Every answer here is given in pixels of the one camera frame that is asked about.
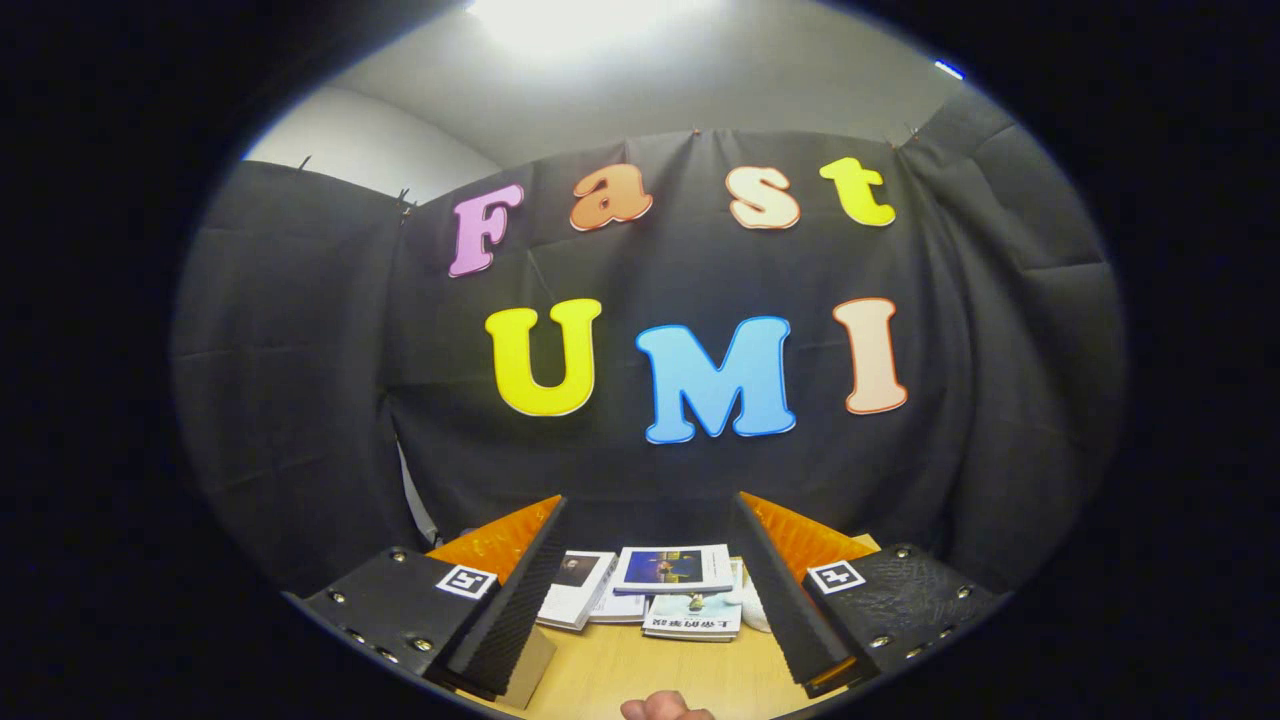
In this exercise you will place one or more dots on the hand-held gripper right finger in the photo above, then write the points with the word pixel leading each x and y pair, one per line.
pixel 785 600

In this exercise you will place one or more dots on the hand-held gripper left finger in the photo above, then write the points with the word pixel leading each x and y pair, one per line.
pixel 520 600

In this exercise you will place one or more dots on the beige fabric storage box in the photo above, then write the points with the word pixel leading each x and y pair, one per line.
pixel 530 665

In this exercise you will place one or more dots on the white duck plush toy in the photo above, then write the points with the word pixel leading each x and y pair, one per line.
pixel 755 610

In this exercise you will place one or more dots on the white book with portrait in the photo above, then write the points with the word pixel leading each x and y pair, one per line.
pixel 575 588

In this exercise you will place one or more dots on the book with pale duck cover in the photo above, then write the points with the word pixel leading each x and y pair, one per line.
pixel 695 618

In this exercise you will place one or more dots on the plain white book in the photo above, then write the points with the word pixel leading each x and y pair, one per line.
pixel 622 605

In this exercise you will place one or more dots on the book with blue picture cover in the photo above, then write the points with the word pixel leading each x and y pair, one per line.
pixel 675 568

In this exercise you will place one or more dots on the small ceiling light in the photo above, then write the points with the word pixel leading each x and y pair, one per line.
pixel 948 69

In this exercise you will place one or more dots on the large ceiling light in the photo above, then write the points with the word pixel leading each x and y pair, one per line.
pixel 580 20

